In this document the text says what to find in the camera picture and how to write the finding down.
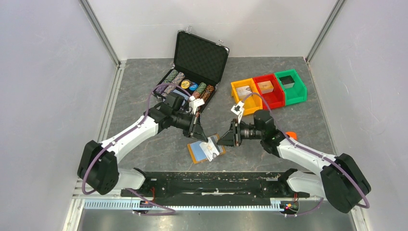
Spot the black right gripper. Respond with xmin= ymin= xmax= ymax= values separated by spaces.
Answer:
xmin=217 ymin=118 xmax=264 ymax=147

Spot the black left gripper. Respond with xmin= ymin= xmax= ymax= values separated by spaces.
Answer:
xmin=171 ymin=111 xmax=208 ymax=143

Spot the white VIP card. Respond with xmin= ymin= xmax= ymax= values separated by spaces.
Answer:
xmin=199 ymin=136 xmax=223 ymax=161

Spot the orange leather card holder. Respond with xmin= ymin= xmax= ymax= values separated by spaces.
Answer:
xmin=187 ymin=134 xmax=226 ymax=164

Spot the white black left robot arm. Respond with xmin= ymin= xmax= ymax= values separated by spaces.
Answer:
xmin=77 ymin=93 xmax=208 ymax=196

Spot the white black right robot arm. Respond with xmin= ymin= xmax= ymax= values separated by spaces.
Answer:
xmin=217 ymin=110 xmax=371 ymax=213

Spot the blue playing card deck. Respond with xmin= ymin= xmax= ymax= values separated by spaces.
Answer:
xmin=173 ymin=90 xmax=189 ymax=100

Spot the card deck in yellow bin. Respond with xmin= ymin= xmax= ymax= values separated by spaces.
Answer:
xmin=236 ymin=85 xmax=252 ymax=100

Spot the card deck in red bin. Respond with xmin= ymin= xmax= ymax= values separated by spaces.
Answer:
xmin=257 ymin=80 xmax=274 ymax=94

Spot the yellow plastic bin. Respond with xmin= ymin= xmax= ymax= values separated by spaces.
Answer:
xmin=230 ymin=78 xmax=263 ymax=116

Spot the blue dealer chip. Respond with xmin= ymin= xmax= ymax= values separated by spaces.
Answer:
xmin=189 ymin=83 xmax=198 ymax=91

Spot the yellow dealer chip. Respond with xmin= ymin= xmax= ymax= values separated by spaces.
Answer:
xmin=180 ymin=80 xmax=191 ymax=89

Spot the red plastic bin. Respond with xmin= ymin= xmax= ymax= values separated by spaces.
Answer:
xmin=253 ymin=74 xmax=285 ymax=110

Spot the blue orange toy truck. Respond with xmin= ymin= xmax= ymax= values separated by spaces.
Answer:
xmin=286 ymin=131 xmax=297 ymax=140

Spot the black poker chip case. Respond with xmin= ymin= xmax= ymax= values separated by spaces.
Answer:
xmin=158 ymin=30 xmax=229 ymax=113

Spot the black box in green bin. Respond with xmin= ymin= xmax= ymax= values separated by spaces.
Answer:
xmin=280 ymin=75 xmax=295 ymax=89

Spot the green plastic bin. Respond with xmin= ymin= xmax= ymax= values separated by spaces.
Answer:
xmin=274 ymin=69 xmax=307 ymax=106

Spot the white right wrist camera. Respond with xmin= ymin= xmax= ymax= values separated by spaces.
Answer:
xmin=231 ymin=101 xmax=244 ymax=124

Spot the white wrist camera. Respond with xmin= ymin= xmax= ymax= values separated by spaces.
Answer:
xmin=231 ymin=101 xmax=244 ymax=124
xmin=188 ymin=96 xmax=205 ymax=115

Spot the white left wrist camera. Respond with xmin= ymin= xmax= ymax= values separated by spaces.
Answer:
xmin=188 ymin=96 xmax=205 ymax=115

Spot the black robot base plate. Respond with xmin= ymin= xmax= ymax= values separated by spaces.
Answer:
xmin=136 ymin=172 xmax=310 ymax=206

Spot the slotted aluminium cable duct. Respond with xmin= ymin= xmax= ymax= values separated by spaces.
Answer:
xmin=84 ymin=199 xmax=284 ymax=212

